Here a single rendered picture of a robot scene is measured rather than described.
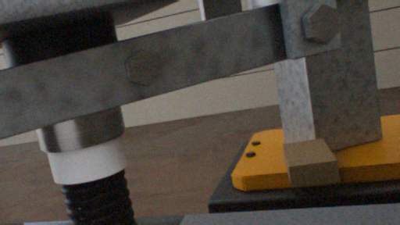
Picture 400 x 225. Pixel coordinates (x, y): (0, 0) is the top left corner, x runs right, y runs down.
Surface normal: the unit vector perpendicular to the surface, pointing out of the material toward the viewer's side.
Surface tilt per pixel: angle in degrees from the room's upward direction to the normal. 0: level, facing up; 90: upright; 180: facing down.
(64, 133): 90
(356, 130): 90
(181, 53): 90
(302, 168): 90
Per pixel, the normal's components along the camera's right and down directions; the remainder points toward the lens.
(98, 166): 0.39, 0.11
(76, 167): -0.18, 0.24
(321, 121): 0.16, 0.17
